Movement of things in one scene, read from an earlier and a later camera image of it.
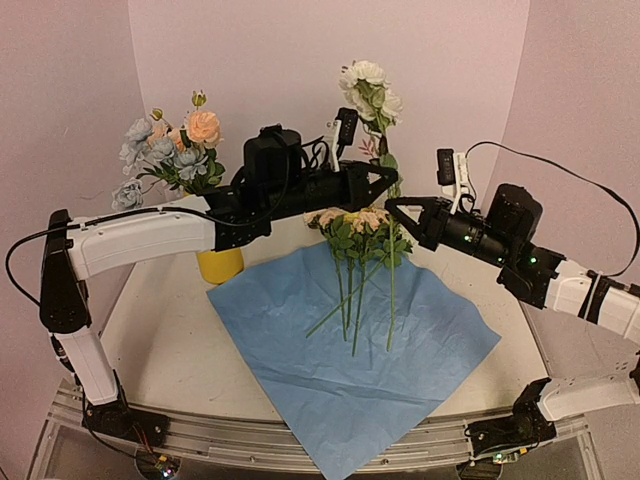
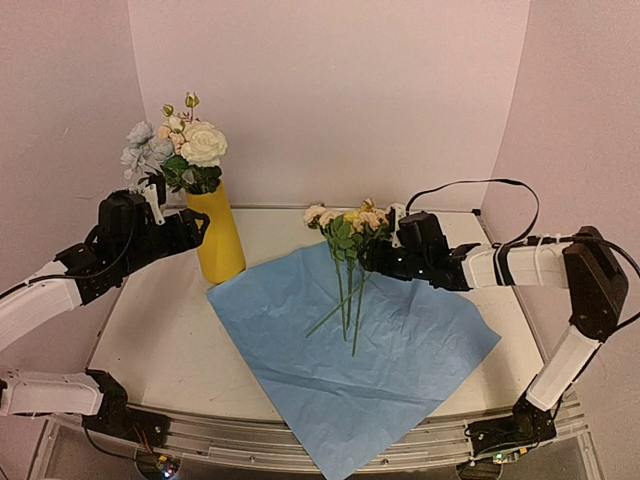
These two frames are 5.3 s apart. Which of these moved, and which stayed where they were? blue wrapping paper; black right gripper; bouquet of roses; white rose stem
Moved: black right gripper; white rose stem
Stayed: blue wrapping paper; bouquet of roses
